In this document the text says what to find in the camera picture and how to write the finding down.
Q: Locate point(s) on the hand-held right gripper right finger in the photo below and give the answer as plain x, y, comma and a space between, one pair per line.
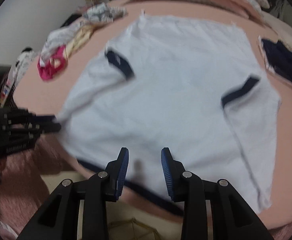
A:
167, 175

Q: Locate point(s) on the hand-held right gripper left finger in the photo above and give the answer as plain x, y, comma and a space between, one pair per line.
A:
122, 175

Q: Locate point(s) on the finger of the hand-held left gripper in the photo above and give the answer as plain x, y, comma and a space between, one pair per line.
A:
48, 128
45, 118

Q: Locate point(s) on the white t-shirt navy trim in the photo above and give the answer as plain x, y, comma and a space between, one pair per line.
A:
161, 92

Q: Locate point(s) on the pink fluffy rug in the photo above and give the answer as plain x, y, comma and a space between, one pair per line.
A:
36, 167

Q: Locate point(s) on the pink and cream garment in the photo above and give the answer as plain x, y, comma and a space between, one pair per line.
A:
51, 67

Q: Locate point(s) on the white patterned cloth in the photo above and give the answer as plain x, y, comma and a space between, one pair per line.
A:
23, 60

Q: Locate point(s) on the light grey garment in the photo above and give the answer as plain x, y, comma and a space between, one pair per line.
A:
58, 36

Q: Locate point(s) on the grey printed garment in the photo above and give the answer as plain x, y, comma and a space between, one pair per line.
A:
96, 13

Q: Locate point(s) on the pink bed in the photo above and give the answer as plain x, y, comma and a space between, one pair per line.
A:
290, 142

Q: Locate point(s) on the small patterned garment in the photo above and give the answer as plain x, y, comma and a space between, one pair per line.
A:
118, 11

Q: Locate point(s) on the pale pink pillow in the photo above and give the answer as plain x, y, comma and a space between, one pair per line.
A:
285, 27

